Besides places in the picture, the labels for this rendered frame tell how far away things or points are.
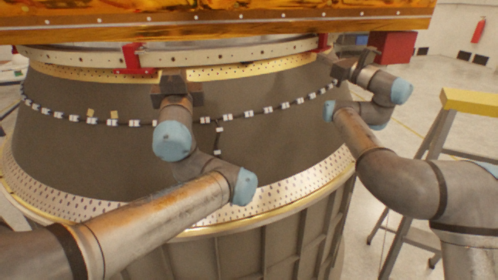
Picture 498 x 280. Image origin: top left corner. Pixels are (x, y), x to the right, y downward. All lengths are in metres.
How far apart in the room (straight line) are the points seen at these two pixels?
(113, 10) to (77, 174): 0.59
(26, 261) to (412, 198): 0.54
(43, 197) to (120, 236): 0.91
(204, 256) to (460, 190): 0.87
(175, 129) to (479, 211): 0.56
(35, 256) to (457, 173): 0.61
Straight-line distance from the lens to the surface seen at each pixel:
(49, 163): 1.24
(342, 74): 0.88
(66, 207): 1.17
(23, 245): 0.33
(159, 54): 0.90
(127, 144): 0.98
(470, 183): 0.60
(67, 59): 1.08
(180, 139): 0.51
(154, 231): 0.38
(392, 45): 1.29
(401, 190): 0.55
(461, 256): 0.62
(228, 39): 0.93
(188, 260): 1.14
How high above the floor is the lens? 1.90
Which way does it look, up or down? 28 degrees down
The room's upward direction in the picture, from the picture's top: straight up
